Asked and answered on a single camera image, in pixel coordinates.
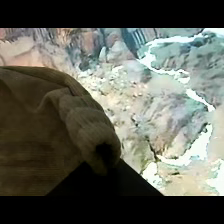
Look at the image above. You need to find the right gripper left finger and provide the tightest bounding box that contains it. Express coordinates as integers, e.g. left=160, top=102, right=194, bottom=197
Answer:
left=45, top=161, right=113, bottom=197

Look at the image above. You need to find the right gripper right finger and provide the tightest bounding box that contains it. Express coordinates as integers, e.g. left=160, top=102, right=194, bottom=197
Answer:
left=111, top=158, right=165, bottom=197

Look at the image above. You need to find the brown garment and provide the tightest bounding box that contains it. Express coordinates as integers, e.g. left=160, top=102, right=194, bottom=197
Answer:
left=0, top=65, right=123, bottom=197

